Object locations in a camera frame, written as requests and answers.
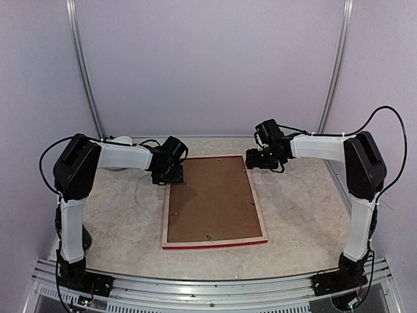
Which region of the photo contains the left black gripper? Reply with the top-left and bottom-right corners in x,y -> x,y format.
152,164 -> 184,185

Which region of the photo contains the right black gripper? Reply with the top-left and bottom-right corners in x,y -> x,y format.
246,145 -> 283,169

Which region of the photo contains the brown cardboard backing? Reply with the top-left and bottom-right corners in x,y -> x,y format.
166,156 -> 263,244

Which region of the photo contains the wooden red picture frame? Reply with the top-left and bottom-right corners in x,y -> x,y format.
162,155 -> 268,251

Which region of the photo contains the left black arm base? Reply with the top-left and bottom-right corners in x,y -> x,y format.
57,251 -> 114,297

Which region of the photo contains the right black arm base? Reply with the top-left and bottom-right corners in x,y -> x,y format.
311,252 -> 369,297

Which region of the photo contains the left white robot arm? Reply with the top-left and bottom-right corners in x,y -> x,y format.
53,134 -> 188,264

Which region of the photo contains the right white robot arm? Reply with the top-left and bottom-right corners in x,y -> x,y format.
245,131 -> 387,261

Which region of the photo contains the orange white bowl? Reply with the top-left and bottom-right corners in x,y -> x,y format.
107,136 -> 133,145

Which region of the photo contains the black cylindrical cup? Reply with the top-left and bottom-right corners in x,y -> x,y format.
82,226 -> 93,251

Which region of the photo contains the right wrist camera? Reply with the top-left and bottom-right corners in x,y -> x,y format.
254,119 -> 284,150

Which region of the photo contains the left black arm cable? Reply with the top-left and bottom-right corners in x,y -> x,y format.
38,136 -> 76,196

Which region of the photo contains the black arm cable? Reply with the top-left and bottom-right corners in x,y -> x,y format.
38,136 -> 76,196
280,106 -> 408,200

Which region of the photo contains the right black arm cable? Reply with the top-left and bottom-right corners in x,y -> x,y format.
280,106 -> 408,200

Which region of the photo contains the aluminium front rail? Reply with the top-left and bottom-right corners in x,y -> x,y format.
21,257 -> 401,313

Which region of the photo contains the right aluminium post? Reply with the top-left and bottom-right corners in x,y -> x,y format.
313,0 -> 354,133

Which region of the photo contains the aluminium post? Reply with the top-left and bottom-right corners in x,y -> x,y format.
313,0 -> 354,133
65,0 -> 107,138

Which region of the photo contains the left aluminium post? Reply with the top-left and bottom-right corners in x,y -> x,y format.
65,0 -> 107,138

